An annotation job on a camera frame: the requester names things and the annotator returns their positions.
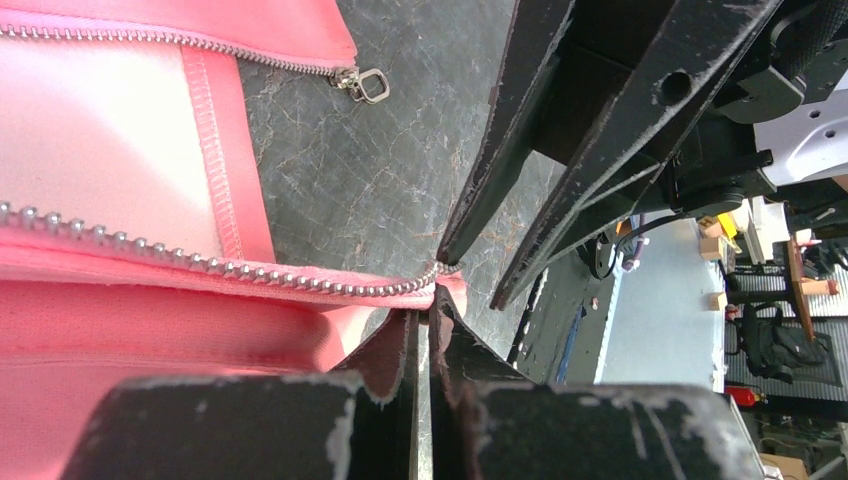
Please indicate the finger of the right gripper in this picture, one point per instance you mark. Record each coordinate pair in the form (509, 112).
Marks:
(525, 72)

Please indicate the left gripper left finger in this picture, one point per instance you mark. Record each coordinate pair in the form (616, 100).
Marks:
(357, 421)

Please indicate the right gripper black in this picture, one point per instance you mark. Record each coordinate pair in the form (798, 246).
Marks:
(627, 83)

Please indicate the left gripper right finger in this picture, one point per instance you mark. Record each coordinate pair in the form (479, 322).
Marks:
(491, 422)

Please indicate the pink zip-up jacket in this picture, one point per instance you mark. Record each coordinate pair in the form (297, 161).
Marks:
(134, 239)

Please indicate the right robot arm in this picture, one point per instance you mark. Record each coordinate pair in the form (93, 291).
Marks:
(781, 133)

